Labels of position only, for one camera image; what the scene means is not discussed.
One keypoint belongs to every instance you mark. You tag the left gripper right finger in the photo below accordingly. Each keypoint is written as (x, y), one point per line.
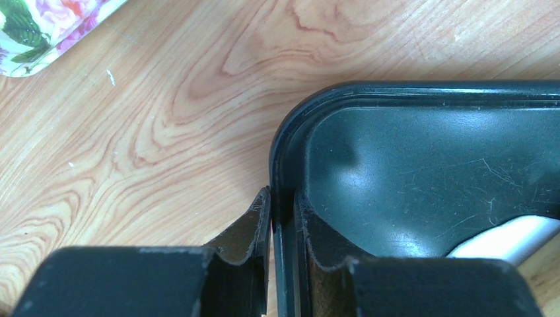
(338, 278)

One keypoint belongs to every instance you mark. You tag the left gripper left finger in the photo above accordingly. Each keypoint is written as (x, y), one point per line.
(227, 276)

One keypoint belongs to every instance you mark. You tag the floral rectangular tray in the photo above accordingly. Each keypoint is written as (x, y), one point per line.
(35, 33)

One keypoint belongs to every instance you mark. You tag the black baking tray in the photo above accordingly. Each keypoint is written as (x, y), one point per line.
(413, 169)

